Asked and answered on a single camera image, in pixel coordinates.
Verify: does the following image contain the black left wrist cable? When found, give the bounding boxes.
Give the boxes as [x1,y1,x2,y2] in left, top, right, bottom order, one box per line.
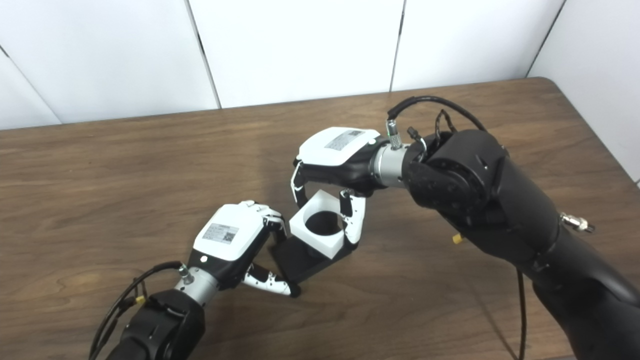
[89,261,193,360]

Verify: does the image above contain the black peg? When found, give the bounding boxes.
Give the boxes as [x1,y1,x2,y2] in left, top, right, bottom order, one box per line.
[272,210,353,285]

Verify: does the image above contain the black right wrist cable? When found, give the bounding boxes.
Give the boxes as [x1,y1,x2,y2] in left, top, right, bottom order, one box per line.
[386,96,527,360]

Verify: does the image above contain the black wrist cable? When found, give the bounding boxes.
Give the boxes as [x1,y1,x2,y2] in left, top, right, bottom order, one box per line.
[89,261,193,360]
[386,96,527,360]

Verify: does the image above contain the white and black right hand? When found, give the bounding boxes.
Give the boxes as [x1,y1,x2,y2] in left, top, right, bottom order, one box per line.
[291,127,388,251]

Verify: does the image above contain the white and black left hand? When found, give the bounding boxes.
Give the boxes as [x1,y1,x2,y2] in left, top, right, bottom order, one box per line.
[187,200,302,298]

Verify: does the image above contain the white square piece with hole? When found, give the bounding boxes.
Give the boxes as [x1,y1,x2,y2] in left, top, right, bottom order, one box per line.
[289,190,346,260]

